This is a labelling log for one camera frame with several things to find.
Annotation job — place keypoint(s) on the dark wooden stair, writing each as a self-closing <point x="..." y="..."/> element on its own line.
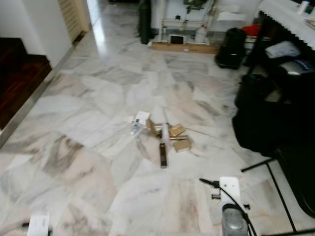
<point x="22" y="78"/>

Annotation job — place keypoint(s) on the light wooden louvre door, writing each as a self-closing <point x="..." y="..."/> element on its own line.
<point x="74" y="14"/>

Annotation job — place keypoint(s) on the small clear plastic bottle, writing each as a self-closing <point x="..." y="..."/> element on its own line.
<point x="136" y="129"/>

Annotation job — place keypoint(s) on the white paper card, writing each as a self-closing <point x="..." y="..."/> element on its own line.
<point x="141" y="117"/>

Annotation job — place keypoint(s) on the brown cardboard scrap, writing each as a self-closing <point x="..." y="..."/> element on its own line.
<point x="176" y="130"/>
<point x="152" y="127"/>
<point x="182" y="144"/>

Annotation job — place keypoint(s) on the white plastic tube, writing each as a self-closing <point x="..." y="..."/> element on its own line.
<point x="165" y="130"/>

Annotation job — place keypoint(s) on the dark brown flat bar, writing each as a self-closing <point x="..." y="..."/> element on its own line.
<point x="163" y="155"/>

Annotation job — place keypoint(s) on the tall black bag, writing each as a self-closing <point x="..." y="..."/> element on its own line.
<point x="144" y="22"/>

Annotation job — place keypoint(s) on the small white framed screen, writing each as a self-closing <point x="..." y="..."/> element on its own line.
<point x="176" y="38"/>

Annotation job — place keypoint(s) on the flat brown cardboard box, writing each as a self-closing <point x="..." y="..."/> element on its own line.
<point x="184" y="47"/>

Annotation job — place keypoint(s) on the white metal rack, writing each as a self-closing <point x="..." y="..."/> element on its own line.
<point x="184" y="19"/>

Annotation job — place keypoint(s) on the white plastic jug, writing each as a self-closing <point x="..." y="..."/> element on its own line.
<point x="200" y="33"/>

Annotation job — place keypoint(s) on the white folded cloth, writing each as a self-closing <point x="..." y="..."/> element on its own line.
<point x="231" y="15"/>

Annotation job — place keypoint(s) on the red plastic basin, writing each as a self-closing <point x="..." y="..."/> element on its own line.
<point x="251" y="29"/>

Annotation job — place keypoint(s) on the large black bag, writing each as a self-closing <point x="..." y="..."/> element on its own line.
<point x="270" y="113"/>

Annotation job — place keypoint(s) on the light grey bundled cloth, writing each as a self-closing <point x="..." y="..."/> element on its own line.
<point x="282" y="49"/>

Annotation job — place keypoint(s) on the silver grey round cover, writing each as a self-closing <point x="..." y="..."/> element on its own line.
<point x="295" y="68"/>

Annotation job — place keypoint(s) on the white scalloped tablecloth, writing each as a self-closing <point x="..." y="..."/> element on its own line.
<point x="288" y="17"/>

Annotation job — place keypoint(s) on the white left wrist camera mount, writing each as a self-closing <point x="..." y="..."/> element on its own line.
<point x="38" y="223"/>

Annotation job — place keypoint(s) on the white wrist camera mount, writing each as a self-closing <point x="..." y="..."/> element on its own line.
<point x="38" y="223"/>
<point x="230" y="189"/>

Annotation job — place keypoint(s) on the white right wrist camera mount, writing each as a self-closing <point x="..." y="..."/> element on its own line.
<point x="230" y="189"/>

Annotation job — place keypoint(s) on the black metal frame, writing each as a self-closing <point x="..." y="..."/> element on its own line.
<point x="275" y="187"/>

